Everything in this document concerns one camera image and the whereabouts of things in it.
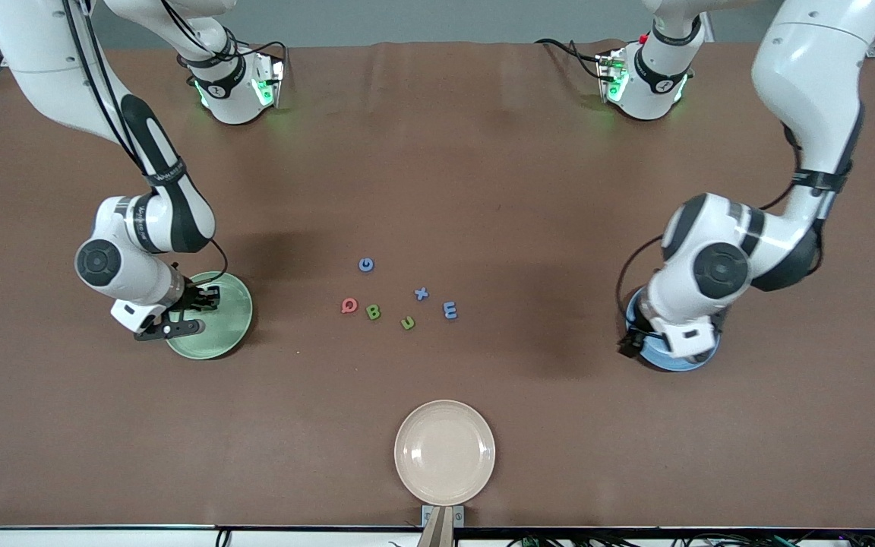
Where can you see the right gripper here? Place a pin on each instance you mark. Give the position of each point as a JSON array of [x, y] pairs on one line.
[[194, 295]]

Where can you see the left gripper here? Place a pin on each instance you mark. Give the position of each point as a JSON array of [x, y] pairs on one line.
[[633, 337]]

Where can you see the red letter Q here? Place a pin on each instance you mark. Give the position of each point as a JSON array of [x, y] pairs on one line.
[[349, 305]]

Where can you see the blue letter G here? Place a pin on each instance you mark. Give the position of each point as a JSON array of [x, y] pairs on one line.
[[366, 264]]

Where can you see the green letter B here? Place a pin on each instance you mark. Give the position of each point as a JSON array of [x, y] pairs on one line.
[[373, 311]]

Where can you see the blue letter m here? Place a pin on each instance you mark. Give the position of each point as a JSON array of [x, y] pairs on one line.
[[450, 310]]

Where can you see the green letter u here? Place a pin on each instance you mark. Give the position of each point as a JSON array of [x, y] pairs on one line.
[[407, 324]]

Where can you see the blue letter x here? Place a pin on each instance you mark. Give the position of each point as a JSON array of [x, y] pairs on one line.
[[421, 293]]

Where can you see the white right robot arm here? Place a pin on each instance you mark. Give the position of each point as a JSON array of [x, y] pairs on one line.
[[50, 68]]

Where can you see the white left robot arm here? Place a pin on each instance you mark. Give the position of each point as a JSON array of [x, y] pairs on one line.
[[810, 68]]

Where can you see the green plate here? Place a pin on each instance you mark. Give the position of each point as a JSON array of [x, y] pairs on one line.
[[232, 323]]

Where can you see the blue plate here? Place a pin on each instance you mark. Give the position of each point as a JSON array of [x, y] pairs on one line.
[[673, 365]]

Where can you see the brown table mat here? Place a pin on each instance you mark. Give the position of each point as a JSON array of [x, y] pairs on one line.
[[103, 418]]

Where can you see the beige plate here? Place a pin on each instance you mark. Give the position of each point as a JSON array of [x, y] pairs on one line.
[[445, 453]]

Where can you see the grey mount bracket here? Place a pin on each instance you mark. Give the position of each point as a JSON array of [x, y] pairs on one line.
[[458, 516]]

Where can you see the beige camera pole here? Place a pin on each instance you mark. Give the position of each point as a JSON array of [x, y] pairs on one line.
[[437, 532]]

